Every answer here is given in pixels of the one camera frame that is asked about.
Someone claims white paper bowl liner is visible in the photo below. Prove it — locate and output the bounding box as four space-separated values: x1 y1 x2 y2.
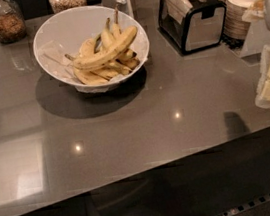
34 32 150 94

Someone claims black chrome napkin dispenser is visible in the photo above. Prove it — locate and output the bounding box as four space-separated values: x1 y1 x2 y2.
158 0 227 55

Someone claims left glass granola jar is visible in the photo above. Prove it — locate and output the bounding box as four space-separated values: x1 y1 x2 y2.
0 0 27 44

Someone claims stack of white paper bowls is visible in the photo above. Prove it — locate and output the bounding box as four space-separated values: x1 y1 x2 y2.
223 0 255 40

